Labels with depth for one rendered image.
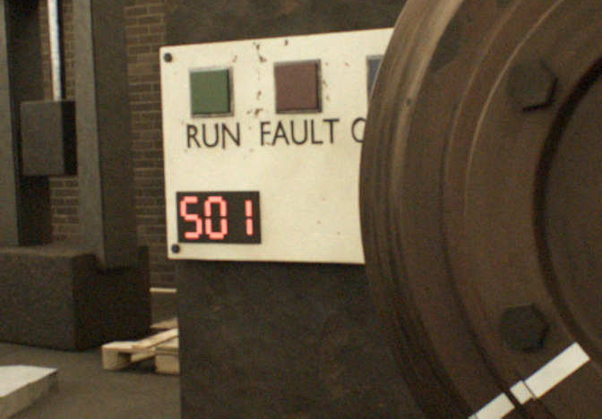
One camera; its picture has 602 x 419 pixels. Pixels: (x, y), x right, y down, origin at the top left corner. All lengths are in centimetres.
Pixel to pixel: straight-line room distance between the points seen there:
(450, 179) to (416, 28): 10
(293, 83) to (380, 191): 19
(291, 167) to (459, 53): 25
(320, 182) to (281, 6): 15
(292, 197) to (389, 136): 20
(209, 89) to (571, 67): 40
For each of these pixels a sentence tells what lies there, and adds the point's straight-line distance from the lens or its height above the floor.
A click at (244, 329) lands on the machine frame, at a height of 100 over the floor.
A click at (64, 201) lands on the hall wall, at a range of 867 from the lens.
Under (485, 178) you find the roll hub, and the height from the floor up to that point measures 113.
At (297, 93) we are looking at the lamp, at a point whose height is 119.
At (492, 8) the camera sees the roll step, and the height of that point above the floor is 123.
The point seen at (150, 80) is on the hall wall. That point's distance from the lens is 813.
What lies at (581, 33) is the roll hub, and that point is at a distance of 52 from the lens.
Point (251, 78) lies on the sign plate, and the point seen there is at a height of 121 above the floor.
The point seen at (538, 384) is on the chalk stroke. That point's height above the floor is 103.
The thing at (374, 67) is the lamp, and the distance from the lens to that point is 78.
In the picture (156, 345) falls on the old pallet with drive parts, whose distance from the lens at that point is 537.
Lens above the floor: 116
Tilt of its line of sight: 3 degrees down
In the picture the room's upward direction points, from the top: 2 degrees counter-clockwise
